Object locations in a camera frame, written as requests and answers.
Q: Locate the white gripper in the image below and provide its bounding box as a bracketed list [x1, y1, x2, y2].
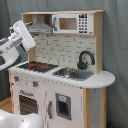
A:
[13, 20, 36, 52]

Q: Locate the small metal pot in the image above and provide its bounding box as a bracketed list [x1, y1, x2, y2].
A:
[60, 68, 76, 78]

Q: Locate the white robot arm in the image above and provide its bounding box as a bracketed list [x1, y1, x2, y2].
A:
[0, 20, 36, 128]

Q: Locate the wooden toy kitchen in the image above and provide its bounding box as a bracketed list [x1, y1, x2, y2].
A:
[10, 10, 115, 128]

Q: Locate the grey range hood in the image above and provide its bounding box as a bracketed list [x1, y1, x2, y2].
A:
[28, 14, 52, 33]

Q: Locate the black stovetop with red burners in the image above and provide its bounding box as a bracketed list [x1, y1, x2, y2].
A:
[20, 61, 57, 73]

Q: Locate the red left stove knob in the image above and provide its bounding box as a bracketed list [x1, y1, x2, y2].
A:
[13, 75, 20, 83]

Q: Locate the red stove knob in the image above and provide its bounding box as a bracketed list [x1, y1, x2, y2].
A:
[13, 75, 20, 83]
[32, 81, 38, 87]

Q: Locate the toy microwave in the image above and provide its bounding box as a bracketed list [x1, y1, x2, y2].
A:
[52, 13, 93, 34]

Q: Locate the red right stove knob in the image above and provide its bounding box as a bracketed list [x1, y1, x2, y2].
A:
[32, 81, 38, 87]

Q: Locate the toy oven door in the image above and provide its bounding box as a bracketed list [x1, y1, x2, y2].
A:
[19, 90, 38, 115]

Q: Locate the black toy faucet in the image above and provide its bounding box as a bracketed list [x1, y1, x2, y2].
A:
[77, 50, 95, 70]

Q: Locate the grey toy sink basin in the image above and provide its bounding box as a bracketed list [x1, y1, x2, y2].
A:
[52, 68, 93, 81]

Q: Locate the grey ice dispenser panel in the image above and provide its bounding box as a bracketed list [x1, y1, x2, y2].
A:
[55, 93, 72, 120]

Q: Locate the grey cupboard door handle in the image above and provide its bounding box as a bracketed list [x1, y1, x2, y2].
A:
[48, 101, 52, 119]

